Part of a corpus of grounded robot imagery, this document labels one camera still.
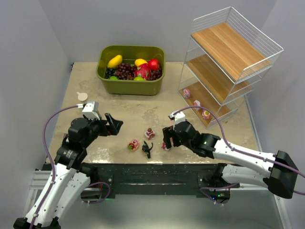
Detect pink red bear toy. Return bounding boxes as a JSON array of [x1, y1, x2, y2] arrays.
[[162, 142, 170, 151]]

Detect black cat toy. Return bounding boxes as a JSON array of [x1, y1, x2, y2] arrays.
[[142, 141, 153, 159]]

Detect pink toy green top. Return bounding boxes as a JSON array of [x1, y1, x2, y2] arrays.
[[202, 110, 211, 120]]

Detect pink toy white belly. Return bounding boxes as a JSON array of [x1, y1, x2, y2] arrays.
[[193, 100, 201, 111]]

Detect pink toy blue trim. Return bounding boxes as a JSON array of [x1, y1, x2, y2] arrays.
[[183, 88, 191, 99]]

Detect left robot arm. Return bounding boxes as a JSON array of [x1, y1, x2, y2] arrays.
[[13, 112, 123, 229]]

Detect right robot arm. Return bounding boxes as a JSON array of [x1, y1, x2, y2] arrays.
[[163, 121, 298, 199]]

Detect pink strawberry cake toy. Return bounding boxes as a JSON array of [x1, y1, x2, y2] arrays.
[[144, 128, 155, 140]]

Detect pink bear strawberry toy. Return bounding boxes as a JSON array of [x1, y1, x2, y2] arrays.
[[127, 139, 139, 151]]

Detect grey bottle beige cap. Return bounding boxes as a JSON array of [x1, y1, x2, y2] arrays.
[[77, 92, 88, 102]]

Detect green pear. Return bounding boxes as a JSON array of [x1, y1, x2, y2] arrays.
[[134, 76, 146, 81]]

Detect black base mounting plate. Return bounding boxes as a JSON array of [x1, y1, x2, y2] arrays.
[[81, 163, 239, 203]]

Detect dark blue grape bunch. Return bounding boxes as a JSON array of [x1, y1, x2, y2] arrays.
[[105, 68, 115, 79]]

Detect purple grape bunch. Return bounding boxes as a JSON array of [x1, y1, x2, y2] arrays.
[[114, 63, 163, 81]]

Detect pink dragon fruit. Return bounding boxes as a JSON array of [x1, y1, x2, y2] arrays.
[[134, 63, 151, 80]]

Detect yellow mango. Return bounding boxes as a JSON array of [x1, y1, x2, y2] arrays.
[[107, 55, 123, 69]]

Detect yellow lemon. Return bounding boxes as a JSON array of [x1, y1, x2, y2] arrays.
[[134, 59, 147, 67]]

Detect red apple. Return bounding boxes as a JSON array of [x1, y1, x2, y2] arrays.
[[148, 59, 160, 71]]

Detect olive green plastic bin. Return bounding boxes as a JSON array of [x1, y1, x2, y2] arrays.
[[96, 45, 165, 95]]

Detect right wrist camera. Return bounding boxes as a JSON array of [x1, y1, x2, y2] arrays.
[[168, 110, 186, 125]]

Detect white wire wooden shelf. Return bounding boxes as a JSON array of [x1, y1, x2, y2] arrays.
[[177, 6, 284, 129]]

